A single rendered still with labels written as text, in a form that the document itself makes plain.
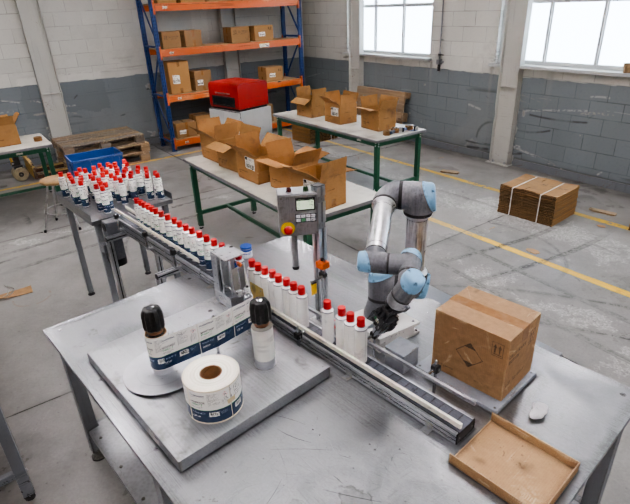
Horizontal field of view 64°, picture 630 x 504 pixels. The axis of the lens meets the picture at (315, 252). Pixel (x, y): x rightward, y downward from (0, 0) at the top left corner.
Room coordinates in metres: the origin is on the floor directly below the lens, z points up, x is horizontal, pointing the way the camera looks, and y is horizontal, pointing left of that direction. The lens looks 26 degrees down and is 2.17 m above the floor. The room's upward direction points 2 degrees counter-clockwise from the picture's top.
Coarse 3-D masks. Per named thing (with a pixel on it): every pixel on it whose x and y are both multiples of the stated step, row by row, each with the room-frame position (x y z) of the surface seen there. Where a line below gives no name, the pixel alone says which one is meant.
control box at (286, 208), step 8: (280, 192) 1.99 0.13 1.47; (296, 192) 1.98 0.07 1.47; (304, 192) 1.98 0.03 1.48; (312, 192) 1.98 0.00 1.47; (280, 200) 1.95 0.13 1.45; (288, 200) 1.96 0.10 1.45; (280, 208) 1.95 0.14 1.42; (288, 208) 1.96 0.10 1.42; (280, 216) 1.95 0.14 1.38; (288, 216) 1.96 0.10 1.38; (280, 224) 1.96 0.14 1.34; (288, 224) 1.96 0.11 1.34; (296, 224) 1.96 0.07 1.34; (304, 224) 1.96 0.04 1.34; (312, 224) 1.97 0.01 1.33; (280, 232) 1.96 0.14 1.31; (296, 232) 1.96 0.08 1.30; (304, 232) 1.96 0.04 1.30; (312, 232) 1.97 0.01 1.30
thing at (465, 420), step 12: (288, 324) 1.90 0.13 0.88; (312, 324) 1.89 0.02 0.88; (348, 360) 1.63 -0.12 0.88; (372, 360) 1.62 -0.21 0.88; (384, 372) 1.54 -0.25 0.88; (384, 384) 1.48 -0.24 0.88; (408, 384) 1.47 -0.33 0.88; (420, 396) 1.40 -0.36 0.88; (432, 396) 1.40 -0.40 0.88; (420, 408) 1.35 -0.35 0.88; (444, 408) 1.34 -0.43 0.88; (444, 420) 1.28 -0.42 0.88; (468, 420) 1.28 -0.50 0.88
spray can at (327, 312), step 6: (324, 300) 1.76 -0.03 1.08; (330, 300) 1.76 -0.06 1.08; (324, 306) 1.75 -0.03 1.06; (330, 306) 1.75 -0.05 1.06; (324, 312) 1.74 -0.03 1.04; (330, 312) 1.74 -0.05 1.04; (324, 318) 1.74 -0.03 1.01; (330, 318) 1.73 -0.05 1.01; (324, 324) 1.74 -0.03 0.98; (330, 324) 1.73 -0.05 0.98; (324, 330) 1.74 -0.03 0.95; (330, 330) 1.73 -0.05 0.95; (324, 336) 1.74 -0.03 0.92; (330, 336) 1.73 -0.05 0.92
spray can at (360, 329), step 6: (360, 318) 1.62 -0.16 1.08; (360, 324) 1.61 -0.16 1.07; (354, 330) 1.62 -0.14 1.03; (360, 330) 1.60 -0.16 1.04; (366, 330) 1.61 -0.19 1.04; (354, 336) 1.62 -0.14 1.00; (360, 336) 1.60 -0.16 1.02; (366, 336) 1.61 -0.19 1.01; (354, 342) 1.62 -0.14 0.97; (360, 342) 1.60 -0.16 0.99; (366, 342) 1.61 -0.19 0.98; (354, 348) 1.62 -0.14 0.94; (360, 348) 1.60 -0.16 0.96; (366, 348) 1.61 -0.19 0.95; (354, 354) 1.62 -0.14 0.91; (360, 354) 1.60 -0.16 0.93; (366, 354) 1.61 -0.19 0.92; (360, 360) 1.60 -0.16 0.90; (366, 360) 1.61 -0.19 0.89
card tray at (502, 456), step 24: (480, 432) 1.27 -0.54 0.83; (504, 432) 1.26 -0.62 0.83; (528, 432) 1.23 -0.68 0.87; (456, 456) 1.17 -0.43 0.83; (480, 456) 1.17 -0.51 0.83; (504, 456) 1.16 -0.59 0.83; (528, 456) 1.16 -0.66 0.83; (552, 456) 1.16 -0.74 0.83; (480, 480) 1.07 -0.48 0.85; (504, 480) 1.07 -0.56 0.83; (528, 480) 1.07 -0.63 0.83; (552, 480) 1.07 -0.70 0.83
